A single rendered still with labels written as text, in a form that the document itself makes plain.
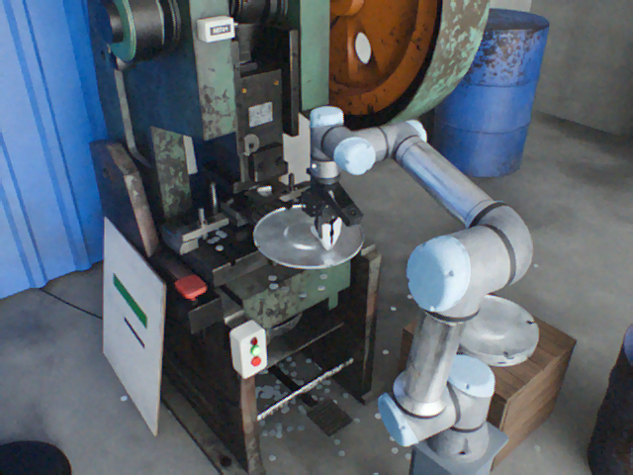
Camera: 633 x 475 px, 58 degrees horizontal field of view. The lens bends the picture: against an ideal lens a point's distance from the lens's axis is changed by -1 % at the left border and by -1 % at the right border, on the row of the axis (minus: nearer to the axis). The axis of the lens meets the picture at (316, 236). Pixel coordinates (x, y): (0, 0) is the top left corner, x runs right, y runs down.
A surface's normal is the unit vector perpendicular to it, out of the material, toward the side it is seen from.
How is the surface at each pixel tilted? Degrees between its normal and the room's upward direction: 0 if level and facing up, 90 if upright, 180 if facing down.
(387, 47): 90
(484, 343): 0
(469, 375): 7
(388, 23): 90
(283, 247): 3
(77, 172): 90
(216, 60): 90
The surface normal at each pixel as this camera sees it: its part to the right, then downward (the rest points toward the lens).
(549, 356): 0.00, -0.84
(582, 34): -0.77, 0.35
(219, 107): 0.64, 0.41
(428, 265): -0.87, 0.14
